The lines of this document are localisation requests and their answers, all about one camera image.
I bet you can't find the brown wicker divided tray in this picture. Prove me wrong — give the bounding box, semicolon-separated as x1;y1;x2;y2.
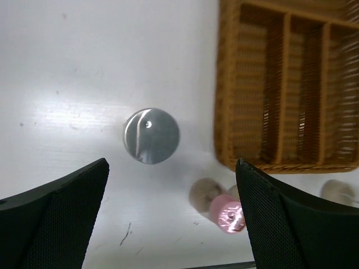
214;1;358;174

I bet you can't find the silver lid blue label jar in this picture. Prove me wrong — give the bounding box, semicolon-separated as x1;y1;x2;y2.
123;108;180;165

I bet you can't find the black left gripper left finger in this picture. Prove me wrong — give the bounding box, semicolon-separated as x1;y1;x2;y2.
1;158;109;269

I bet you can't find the pink lid spice bottle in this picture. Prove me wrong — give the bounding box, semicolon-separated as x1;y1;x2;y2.
188;178;246;234

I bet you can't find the yellow lid spice bottle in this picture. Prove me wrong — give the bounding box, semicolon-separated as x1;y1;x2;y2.
320;179;358;208

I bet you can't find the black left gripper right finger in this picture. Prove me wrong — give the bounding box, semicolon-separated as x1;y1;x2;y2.
236;159;358;268

